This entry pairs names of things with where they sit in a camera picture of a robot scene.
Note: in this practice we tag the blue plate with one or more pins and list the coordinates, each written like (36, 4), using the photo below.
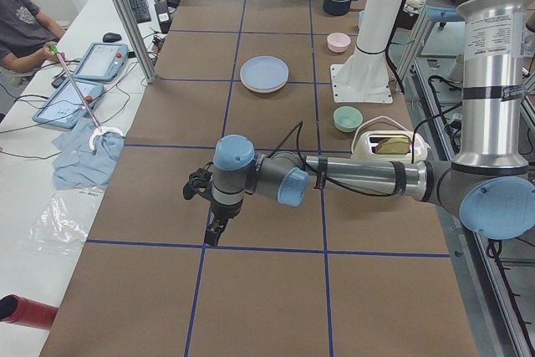
(264, 71)

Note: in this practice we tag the pink plate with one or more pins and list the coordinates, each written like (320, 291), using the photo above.
(258, 90)

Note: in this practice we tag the pink bowl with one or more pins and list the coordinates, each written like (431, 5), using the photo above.
(338, 42)

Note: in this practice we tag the light blue cup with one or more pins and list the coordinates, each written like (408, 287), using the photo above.
(361, 19)

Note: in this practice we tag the black keyboard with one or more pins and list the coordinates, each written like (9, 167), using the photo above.
(140, 10)

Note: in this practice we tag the clear plastic bag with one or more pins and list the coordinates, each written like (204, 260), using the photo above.
(64, 224)

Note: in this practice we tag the blue cloth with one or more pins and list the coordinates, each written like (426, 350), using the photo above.
(79, 166)

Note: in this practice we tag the black computer mouse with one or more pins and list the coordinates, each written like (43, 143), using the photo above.
(111, 37)

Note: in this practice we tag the cream toaster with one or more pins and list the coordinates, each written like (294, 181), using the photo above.
(364, 142)

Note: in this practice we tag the green bowl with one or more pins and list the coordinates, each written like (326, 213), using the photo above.
(347, 119)

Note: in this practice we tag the lower teach pendant tablet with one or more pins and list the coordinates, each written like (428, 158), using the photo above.
(64, 107)

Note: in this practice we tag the teach pendant tablet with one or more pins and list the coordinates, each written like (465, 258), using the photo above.
(102, 62)
(64, 107)

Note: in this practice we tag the upper teach pendant tablet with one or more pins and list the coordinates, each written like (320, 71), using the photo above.
(102, 62)

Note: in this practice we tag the toast slice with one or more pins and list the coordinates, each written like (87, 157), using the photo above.
(393, 146)

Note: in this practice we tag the red tube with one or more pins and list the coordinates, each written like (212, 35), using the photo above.
(27, 312)

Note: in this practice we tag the pink reacher grabber stick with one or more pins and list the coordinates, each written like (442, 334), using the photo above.
(100, 130)

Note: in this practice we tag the seated person grey shirt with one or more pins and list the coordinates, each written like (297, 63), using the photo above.
(26, 35)

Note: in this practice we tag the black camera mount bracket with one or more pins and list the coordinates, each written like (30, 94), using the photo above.
(199, 183)

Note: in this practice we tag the aluminium frame post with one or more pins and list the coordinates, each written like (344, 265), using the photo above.
(136, 41)

